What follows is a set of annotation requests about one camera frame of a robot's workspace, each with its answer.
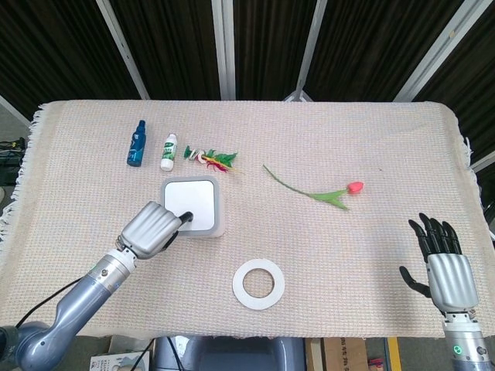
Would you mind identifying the white bottle with green label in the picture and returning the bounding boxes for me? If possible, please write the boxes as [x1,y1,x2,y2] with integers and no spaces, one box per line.
[160,132,179,172]

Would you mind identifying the red artificial tulip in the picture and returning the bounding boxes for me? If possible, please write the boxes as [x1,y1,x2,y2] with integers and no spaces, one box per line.
[262,164,365,212]

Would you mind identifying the white frame post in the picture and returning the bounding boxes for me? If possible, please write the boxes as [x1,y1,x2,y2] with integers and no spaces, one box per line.
[469,150,495,173]
[284,0,329,102]
[96,0,151,100]
[211,0,236,100]
[394,0,486,102]
[0,94,31,128]

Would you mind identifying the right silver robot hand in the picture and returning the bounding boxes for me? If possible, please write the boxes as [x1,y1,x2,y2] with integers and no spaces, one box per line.
[399,212,480,315]

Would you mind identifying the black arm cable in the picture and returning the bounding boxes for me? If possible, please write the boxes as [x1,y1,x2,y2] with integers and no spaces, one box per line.
[15,276,84,329]

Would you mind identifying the white double-sided tape roll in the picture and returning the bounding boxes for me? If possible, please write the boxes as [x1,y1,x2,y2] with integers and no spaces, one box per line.
[231,258,286,311]

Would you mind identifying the white square box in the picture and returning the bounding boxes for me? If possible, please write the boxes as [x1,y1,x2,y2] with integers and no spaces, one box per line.
[159,175,226,240]

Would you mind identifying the beige woven tablecloth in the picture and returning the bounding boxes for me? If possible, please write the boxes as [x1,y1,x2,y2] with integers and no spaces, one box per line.
[0,99,484,341]

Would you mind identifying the printed cardboard box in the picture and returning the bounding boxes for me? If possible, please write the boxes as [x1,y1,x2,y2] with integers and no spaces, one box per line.
[89,335,155,371]

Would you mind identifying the colourful feather flower bunch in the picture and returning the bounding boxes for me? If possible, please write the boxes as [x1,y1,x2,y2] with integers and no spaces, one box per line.
[183,145,241,173]

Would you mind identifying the blue spray bottle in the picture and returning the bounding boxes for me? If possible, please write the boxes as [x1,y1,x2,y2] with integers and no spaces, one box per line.
[126,119,147,168]

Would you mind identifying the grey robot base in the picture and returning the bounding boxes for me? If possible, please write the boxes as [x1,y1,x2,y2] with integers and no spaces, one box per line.
[152,335,306,371]

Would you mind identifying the black pleated curtain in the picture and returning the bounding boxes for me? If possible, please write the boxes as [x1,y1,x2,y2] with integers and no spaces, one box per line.
[0,0,495,163]

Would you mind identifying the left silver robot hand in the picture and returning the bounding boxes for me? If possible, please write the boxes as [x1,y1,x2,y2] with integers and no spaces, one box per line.
[119,200,194,260]

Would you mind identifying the brown cardboard box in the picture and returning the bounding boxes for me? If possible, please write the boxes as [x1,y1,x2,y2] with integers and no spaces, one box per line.
[305,336,368,371]

